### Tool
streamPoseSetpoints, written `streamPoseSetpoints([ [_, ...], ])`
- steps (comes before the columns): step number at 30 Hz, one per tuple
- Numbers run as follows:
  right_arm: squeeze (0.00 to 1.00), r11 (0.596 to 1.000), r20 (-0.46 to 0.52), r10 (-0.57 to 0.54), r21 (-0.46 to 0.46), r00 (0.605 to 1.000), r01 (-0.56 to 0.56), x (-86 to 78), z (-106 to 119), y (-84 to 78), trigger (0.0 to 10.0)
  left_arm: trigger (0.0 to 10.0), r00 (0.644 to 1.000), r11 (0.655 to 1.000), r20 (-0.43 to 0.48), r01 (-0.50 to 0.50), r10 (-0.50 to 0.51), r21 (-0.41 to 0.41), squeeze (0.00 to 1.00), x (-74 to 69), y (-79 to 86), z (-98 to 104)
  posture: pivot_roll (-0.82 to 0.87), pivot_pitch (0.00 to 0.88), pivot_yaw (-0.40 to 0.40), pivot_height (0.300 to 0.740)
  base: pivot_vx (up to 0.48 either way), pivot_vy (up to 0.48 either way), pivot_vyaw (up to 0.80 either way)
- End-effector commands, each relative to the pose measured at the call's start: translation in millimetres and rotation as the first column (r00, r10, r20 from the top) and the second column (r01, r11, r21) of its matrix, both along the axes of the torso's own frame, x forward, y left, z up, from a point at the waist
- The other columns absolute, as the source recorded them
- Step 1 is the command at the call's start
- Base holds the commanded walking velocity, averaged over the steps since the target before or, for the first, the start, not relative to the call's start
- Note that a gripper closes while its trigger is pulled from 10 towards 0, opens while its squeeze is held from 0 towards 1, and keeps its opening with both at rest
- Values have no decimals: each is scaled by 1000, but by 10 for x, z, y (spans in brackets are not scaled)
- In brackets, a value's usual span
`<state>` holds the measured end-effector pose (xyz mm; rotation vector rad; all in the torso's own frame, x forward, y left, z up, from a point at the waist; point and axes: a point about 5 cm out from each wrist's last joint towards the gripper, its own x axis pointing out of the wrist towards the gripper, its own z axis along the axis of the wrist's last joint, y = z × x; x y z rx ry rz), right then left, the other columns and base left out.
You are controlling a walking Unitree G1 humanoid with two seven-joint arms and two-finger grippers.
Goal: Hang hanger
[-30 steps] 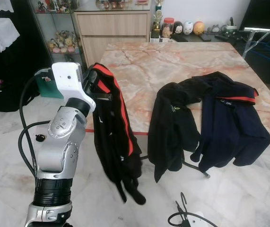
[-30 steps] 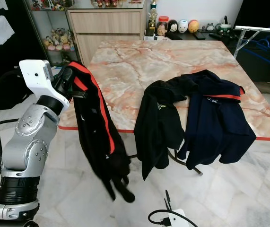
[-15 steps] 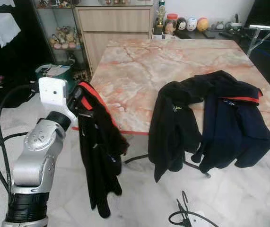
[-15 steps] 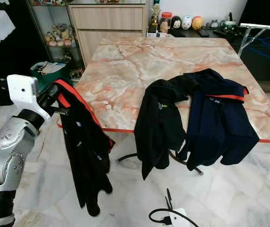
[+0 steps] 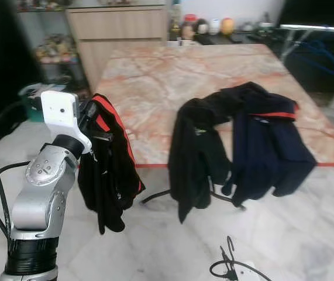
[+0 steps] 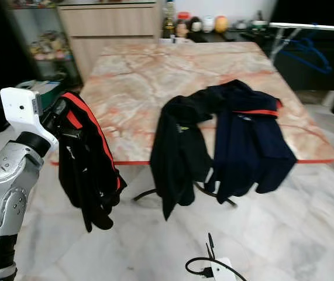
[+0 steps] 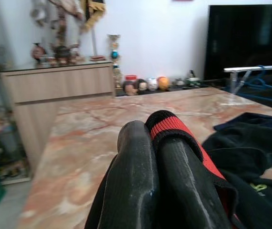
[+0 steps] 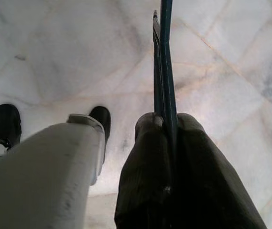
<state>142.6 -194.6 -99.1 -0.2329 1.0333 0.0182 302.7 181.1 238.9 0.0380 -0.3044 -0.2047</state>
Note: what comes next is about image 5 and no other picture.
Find silver metal clothes rack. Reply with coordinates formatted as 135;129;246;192
278;23;334;62

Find black shirt green logo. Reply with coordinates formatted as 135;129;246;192
167;81;268;225

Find black wire hanger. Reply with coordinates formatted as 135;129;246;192
222;235;237;270

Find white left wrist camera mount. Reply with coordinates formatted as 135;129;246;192
40;90;93;155

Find dark glass display shelf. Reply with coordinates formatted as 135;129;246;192
13;0;92;99

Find marble pattern folding table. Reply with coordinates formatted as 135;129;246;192
95;43;334;210

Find black plush doll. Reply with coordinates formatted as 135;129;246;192
196;18;210;36

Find black flat screen television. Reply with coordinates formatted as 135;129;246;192
277;0;334;28

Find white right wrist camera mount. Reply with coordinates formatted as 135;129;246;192
236;261;260;281

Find light wooden cabinet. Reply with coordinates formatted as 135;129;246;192
66;5;171;90

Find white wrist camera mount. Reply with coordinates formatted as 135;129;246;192
40;90;93;155
236;261;260;281

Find navy shirt red collar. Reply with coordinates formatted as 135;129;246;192
222;88;319;207

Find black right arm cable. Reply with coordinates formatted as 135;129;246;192
209;258;273;281

